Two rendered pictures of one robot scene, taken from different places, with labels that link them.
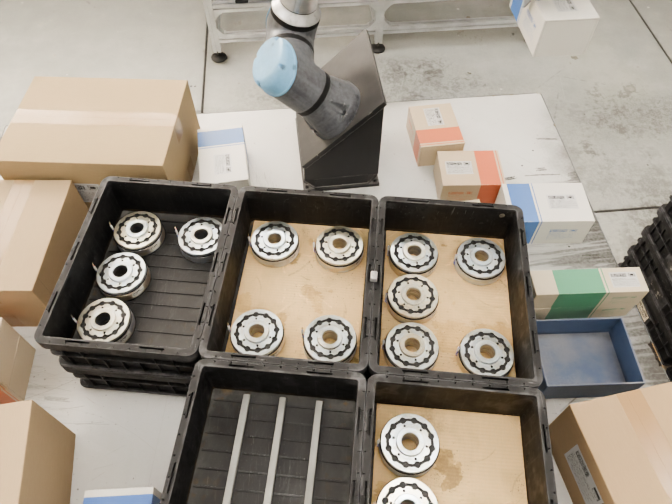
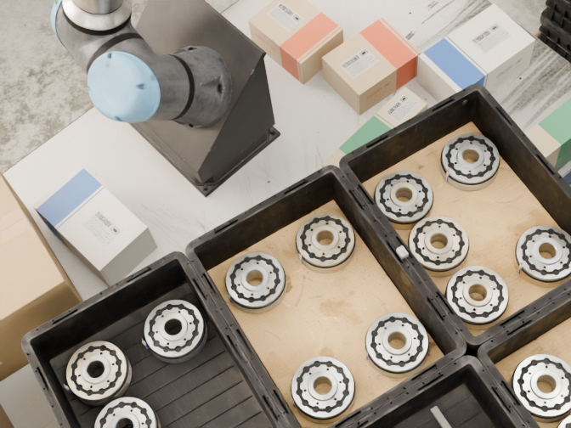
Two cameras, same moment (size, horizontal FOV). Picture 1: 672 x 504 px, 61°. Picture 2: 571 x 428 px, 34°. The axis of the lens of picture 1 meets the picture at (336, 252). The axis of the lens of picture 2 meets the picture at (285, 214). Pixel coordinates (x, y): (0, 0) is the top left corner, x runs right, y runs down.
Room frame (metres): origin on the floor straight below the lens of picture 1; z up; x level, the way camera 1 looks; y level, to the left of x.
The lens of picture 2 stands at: (0.10, 0.36, 2.33)
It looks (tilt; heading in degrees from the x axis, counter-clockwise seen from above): 63 degrees down; 334
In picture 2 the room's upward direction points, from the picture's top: 11 degrees counter-clockwise
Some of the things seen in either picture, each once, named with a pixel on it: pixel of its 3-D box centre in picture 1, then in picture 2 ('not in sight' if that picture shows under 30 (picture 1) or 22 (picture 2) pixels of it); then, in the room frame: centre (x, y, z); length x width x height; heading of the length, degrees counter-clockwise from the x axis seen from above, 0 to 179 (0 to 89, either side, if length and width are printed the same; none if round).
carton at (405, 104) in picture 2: not in sight; (375, 141); (0.86, -0.24, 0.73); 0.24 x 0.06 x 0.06; 99
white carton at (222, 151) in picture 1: (224, 165); (95, 226); (1.04, 0.29, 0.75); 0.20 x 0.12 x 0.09; 10
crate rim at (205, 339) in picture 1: (296, 271); (320, 299); (0.59, 0.08, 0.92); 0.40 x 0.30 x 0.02; 175
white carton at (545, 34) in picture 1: (551, 11); not in sight; (1.18, -0.49, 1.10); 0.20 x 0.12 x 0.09; 5
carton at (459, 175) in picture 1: (468, 177); (371, 65); (1.00, -0.35, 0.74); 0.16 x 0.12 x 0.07; 91
